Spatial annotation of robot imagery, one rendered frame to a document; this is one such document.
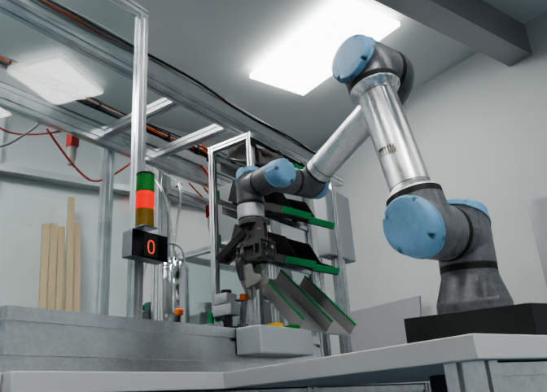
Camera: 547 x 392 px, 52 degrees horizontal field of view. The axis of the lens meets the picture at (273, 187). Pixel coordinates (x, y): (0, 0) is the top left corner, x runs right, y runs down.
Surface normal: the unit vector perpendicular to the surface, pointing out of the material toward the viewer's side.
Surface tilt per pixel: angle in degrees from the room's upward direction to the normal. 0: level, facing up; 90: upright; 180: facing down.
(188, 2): 180
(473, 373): 90
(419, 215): 99
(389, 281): 90
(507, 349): 90
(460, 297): 75
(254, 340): 90
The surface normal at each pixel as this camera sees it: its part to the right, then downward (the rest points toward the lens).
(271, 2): 0.07, 0.93
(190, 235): 0.59, -0.33
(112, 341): 0.81, -0.25
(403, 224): -0.73, -0.04
